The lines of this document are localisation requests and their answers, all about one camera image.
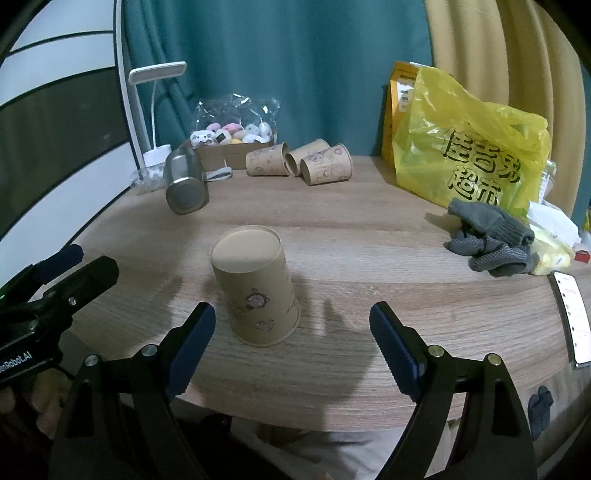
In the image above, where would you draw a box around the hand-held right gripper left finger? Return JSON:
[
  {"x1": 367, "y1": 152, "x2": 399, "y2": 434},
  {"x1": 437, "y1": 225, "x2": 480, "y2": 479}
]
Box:
[{"x1": 48, "y1": 301, "x2": 217, "y2": 480}]

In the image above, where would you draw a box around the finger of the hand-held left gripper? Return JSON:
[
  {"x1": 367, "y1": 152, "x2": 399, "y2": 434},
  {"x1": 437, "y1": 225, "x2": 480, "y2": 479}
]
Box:
[
  {"x1": 0, "y1": 244, "x2": 85, "y2": 303},
  {"x1": 41, "y1": 256, "x2": 120, "y2": 328}
]

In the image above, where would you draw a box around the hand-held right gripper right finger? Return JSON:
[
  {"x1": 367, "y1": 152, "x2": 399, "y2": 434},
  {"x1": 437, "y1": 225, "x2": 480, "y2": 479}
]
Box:
[{"x1": 368, "y1": 301, "x2": 539, "y2": 480}]

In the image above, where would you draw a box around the brown printed paper cup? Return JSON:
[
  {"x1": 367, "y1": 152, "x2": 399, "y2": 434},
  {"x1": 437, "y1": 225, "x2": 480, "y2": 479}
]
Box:
[
  {"x1": 284, "y1": 138, "x2": 331, "y2": 177},
  {"x1": 210, "y1": 225, "x2": 301, "y2": 348},
  {"x1": 245, "y1": 142, "x2": 291, "y2": 177},
  {"x1": 300, "y1": 144, "x2": 354, "y2": 186}
]

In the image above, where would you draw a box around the person's left hand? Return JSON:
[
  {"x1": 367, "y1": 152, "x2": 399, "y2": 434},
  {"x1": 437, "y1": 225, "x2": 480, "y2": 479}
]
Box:
[{"x1": 0, "y1": 385, "x2": 62, "y2": 439}]

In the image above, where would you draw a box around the clear plastic wrapper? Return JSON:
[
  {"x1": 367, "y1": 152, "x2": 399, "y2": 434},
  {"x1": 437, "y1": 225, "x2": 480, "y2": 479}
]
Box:
[{"x1": 130, "y1": 165, "x2": 168, "y2": 191}]

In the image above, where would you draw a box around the person's light clothing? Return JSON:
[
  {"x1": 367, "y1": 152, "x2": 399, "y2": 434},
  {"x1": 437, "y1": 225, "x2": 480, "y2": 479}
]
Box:
[{"x1": 231, "y1": 415, "x2": 458, "y2": 480}]

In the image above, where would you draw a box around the stainless steel tumbler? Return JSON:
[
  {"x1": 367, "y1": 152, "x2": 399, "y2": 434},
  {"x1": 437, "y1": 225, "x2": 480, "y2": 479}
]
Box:
[{"x1": 164, "y1": 147, "x2": 210, "y2": 215}]

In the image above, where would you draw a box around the grey dotted glove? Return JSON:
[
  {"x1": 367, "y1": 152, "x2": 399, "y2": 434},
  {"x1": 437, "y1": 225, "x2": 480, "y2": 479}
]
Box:
[{"x1": 443, "y1": 231, "x2": 541, "y2": 278}]

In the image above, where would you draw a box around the dark glove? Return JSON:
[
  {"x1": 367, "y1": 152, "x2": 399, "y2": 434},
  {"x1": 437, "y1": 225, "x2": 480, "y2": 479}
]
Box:
[{"x1": 527, "y1": 385, "x2": 554, "y2": 441}]

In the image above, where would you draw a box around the grey knitted glove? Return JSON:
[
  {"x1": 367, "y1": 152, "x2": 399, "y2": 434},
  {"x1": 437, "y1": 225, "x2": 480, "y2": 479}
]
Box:
[{"x1": 447, "y1": 198, "x2": 535, "y2": 247}]

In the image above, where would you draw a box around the smartphone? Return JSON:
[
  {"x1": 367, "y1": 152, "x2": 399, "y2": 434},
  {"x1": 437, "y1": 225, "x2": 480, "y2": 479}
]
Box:
[{"x1": 549, "y1": 270, "x2": 591, "y2": 371}]

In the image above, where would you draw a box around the cardboard box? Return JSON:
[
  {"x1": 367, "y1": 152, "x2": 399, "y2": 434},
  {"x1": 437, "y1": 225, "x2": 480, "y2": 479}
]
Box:
[{"x1": 187, "y1": 131, "x2": 279, "y2": 171}]

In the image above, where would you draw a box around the yellow plastic packet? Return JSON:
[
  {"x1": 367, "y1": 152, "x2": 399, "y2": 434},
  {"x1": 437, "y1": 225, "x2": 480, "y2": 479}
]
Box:
[{"x1": 529, "y1": 228, "x2": 575, "y2": 276}]

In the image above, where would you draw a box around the white tissue paper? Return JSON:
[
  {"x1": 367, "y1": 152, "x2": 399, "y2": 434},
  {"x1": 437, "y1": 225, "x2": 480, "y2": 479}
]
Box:
[{"x1": 526, "y1": 200, "x2": 580, "y2": 245}]

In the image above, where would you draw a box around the white desk lamp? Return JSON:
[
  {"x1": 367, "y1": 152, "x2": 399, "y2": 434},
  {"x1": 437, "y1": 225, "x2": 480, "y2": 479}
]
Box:
[{"x1": 128, "y1": 61, "x2": 188, "y2": 171}]

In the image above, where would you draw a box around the clear bag of plush toys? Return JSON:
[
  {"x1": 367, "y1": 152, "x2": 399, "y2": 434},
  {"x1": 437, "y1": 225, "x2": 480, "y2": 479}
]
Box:
[{"x1": 191, "y1": 93, "x2": 281, "y2": 146}]

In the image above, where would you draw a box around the yellow plastic shopping bag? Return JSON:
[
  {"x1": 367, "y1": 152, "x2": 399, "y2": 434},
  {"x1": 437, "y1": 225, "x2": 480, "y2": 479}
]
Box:
[{"x1": 392, "y1": 66, "x2": 552, "y2": 219}]

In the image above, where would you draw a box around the orange paper box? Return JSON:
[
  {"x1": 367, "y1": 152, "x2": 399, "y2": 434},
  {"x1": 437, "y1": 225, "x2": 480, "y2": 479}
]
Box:
[{"x1": 381, "y1": 61, "x2": 432, "y2": 168}]

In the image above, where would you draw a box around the teal curtain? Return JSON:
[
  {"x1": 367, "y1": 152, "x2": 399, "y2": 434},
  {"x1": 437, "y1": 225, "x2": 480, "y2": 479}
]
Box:
[{"x1": 121, "y1": 0, "x2": 435, "y2": 160}]

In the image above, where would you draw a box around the beige curtain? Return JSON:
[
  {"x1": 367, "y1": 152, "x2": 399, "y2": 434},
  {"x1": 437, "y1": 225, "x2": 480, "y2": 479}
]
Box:
[{"x1": 424, "y1": 0, "x2": 591, "y2": 222}]

